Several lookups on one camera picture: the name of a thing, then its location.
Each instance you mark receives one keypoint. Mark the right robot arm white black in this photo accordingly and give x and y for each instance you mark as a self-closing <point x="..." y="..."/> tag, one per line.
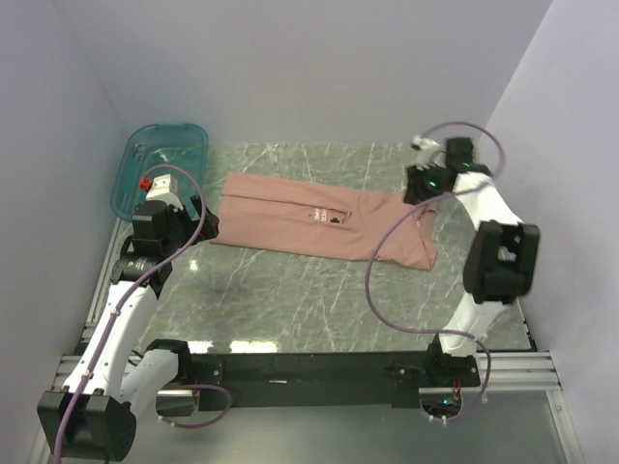
<point x="501" y="261"/>

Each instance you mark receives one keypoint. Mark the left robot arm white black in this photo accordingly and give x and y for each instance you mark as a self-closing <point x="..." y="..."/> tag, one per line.
<point x="94" y="414"/>

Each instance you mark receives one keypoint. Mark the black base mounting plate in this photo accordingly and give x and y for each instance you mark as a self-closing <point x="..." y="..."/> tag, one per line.
<point x="264" y="380"/>

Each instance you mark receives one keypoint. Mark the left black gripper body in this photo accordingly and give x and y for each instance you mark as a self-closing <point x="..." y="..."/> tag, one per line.
<point x="182" y="230"/>

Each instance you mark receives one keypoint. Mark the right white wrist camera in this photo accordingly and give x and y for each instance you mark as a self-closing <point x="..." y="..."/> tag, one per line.
<point x="427" y="150"/>

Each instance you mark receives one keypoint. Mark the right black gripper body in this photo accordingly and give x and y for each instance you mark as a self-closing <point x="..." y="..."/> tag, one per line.
<point x="425" y="185"/>

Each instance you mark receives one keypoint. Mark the pink printed t shirt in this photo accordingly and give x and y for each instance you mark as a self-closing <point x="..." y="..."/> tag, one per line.
<point x="324" y="221"/>

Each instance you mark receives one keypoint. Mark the teal plastic bin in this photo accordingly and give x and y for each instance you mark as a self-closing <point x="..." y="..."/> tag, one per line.
<point x="176" y="149"/>

